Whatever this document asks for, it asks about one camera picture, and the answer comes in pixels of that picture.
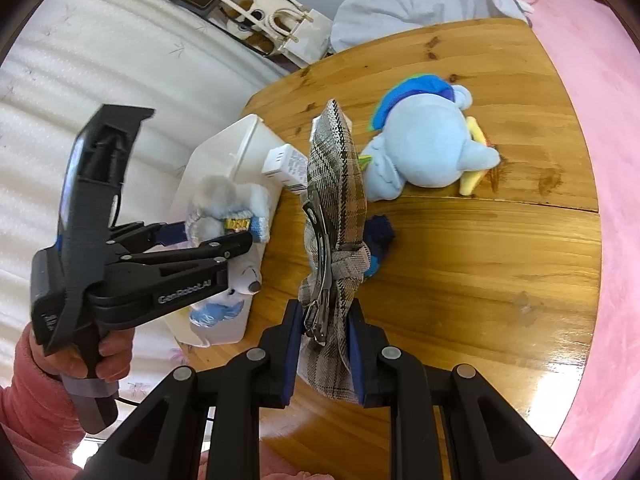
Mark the person's left hand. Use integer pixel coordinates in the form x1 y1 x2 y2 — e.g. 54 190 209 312
29 327 135 386

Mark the white curtain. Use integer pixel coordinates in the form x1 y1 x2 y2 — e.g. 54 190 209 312
0 0 281 411

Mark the white plastic storage bin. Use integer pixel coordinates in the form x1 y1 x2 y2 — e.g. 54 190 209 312
162 114 296 348

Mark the grey-blue cloth bundle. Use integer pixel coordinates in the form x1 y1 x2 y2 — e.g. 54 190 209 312
332 0 532 56

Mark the grey plaid cap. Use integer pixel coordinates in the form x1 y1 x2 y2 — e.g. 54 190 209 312
297 99 373 405

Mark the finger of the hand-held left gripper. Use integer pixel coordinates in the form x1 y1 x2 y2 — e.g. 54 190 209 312
117 231 254 282
107 221 193 257

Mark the white medicine box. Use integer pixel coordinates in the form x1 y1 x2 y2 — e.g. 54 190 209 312
262 144 308 195

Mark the brown plush toy with sunglasses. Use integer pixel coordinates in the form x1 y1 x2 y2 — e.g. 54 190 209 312
220 0 283 56

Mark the white fluffy plush toy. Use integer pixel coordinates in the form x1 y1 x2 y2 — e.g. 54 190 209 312
185 175 273 247

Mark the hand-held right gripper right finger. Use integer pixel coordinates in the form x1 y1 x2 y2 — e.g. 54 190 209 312
347 302 576 480

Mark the white bear plush toy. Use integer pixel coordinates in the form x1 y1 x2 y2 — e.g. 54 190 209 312
187 255 263 332

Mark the pink bed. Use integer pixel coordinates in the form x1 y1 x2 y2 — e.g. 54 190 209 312
495 0 640 480

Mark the person's pink fleece clothing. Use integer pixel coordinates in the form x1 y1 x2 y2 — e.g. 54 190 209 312
200 447 313 480

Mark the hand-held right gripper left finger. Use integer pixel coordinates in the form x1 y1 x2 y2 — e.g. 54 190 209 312
75 300 306 480

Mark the light blue plush toy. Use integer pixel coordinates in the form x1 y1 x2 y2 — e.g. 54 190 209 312
357 76 501 202

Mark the white handbag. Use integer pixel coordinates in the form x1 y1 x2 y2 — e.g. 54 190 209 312
270 6 334 68

